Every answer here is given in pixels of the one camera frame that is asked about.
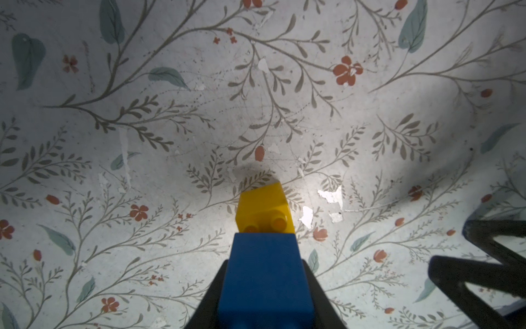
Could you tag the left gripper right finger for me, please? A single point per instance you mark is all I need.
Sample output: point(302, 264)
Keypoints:
point(325, 315)

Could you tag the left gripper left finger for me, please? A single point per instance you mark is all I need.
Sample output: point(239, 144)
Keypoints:
point(206, 314)

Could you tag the small dark blue lego brick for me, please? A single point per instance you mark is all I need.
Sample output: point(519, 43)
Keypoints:
point(265, 284)

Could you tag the small yellow lego brick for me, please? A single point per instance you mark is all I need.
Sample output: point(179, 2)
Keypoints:
point(264, 210)

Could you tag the floral table mat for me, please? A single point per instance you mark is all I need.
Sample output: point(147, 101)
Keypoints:
point(130, 130)

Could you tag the grey V-shaped bracket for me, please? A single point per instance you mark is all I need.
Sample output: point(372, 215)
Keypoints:
point(451, 275)

